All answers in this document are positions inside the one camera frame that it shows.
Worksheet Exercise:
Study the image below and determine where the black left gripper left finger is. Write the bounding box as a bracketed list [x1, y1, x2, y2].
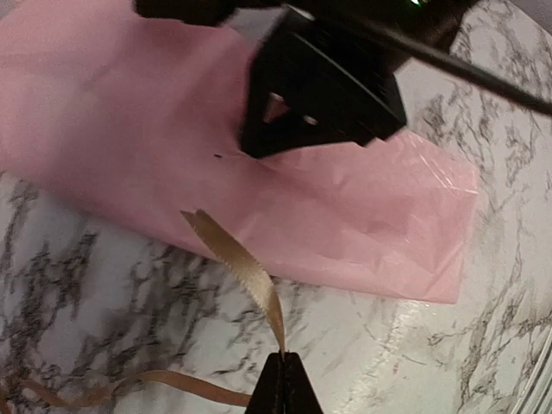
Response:
[245, 353, 285, 414]

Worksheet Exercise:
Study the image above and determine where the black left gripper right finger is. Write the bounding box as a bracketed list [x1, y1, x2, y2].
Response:
[284, 353, 323, 414]

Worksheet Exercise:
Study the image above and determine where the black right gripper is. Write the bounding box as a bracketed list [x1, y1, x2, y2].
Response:
[135, 0, 476, 159]

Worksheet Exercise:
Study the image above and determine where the beige raffia ribbon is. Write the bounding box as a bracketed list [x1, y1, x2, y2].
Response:
[9, 210, 286, 409]

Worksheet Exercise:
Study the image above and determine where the pink wrapping paper sheet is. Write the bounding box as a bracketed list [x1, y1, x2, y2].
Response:
[1, 1, 479, 304]

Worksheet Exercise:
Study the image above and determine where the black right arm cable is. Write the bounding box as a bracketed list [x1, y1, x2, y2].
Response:
[284, 0, 552, 116]

